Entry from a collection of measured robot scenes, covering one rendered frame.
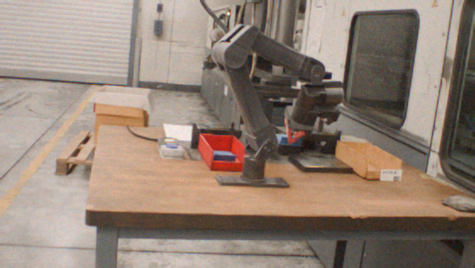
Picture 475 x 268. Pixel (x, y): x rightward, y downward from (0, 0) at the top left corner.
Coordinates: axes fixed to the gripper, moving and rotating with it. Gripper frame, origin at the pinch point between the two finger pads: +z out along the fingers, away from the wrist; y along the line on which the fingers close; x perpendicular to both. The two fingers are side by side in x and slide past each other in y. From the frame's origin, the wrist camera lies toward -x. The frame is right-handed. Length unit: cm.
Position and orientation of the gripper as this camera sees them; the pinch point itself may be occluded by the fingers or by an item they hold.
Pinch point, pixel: (291, 140)
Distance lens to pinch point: 162.4
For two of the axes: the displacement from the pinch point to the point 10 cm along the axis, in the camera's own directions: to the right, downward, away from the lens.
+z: -2.3, 7.3, 6.4
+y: -1.3, -6.8, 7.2
